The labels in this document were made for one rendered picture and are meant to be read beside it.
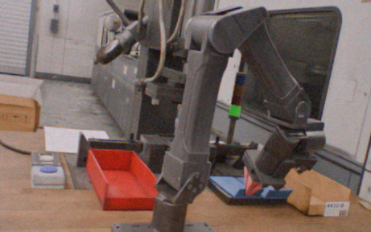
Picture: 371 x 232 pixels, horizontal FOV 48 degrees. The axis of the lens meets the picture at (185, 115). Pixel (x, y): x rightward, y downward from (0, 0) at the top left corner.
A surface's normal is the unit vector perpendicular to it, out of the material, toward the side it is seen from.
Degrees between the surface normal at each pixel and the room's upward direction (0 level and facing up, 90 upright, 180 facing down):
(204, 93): 90
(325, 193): 90
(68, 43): 90
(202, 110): 90
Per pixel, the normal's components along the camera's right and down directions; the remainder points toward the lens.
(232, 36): 0.50, 0.22
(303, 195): -0.92, -0.08
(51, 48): 0.30, 0.20
